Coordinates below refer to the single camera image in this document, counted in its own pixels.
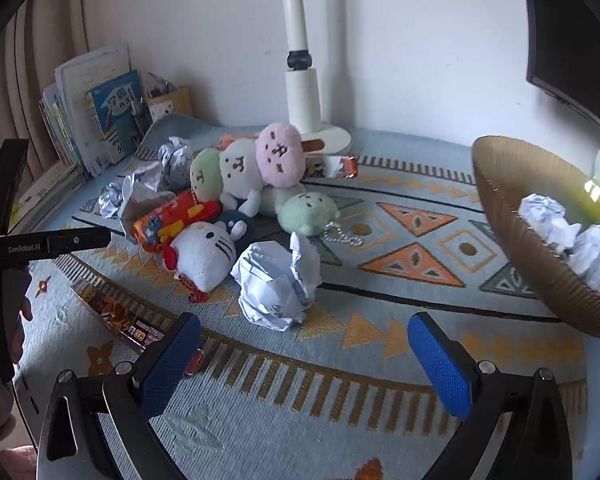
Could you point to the patterned blue mat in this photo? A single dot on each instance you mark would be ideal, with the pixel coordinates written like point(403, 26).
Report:
point(380, 270)

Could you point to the bundle of pens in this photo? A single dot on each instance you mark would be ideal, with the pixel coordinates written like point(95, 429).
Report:
point(155, 89)

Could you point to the pink white green dango plush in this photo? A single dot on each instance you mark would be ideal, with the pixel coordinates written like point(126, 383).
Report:
point(280, 152)

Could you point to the small orange box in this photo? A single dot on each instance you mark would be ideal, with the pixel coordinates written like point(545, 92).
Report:
point(232, 140)

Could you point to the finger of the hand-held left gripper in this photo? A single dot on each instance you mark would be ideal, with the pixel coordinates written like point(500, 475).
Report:
point(77, 242)

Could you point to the large crumpled white paper ball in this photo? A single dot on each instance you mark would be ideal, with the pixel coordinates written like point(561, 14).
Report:
point(275, 285)

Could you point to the crumpled silver foil sheet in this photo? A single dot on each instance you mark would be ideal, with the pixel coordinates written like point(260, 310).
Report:
point(145, 190)

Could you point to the round green plush with beads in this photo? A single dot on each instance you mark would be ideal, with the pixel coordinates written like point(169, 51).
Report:
point(305, 212)

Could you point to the beige curtain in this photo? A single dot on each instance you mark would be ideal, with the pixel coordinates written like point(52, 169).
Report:
point(45, 35)

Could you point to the row of upright books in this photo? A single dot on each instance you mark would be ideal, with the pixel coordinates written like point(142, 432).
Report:
point(100, 105)

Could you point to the small crumpled silver foil ball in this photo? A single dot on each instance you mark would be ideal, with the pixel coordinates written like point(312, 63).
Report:
point(110, 200)

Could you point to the pile of flat booklets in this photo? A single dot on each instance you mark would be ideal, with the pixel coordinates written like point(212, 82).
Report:
point(45, 195)

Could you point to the white round stand base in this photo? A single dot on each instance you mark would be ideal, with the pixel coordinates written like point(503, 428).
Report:
point(302, 100)

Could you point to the white cat plush red bow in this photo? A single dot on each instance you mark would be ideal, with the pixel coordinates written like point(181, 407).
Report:
point(205, 255)

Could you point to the orange snack packet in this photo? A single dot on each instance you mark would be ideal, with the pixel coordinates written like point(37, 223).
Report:
point(342, 166)

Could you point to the small yellow white packet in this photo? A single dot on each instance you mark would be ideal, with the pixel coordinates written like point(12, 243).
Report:
point(314, 167)

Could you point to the white plush toy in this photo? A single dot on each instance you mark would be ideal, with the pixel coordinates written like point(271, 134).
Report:
point(275, 200)

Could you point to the navy plush toy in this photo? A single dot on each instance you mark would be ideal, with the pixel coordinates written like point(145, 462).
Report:
point(230, 216)

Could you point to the red snack bag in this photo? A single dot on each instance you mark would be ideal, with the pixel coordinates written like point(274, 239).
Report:
point(180, 215)

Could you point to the long dark red snack packet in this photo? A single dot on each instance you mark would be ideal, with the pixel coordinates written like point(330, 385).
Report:
point(115, 317)

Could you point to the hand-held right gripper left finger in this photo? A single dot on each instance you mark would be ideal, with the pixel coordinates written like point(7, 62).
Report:
point(170, 365)

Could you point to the black monitor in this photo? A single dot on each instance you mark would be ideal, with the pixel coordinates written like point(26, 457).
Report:
point(570, 35)

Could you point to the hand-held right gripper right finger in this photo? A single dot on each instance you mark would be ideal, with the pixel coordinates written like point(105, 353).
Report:
point(440, 365)

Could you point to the wooden pen holder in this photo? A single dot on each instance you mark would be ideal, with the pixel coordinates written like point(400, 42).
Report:
point(177, 105)

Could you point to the person's left hand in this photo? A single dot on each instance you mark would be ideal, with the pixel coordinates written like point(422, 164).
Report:
point(24, 310)

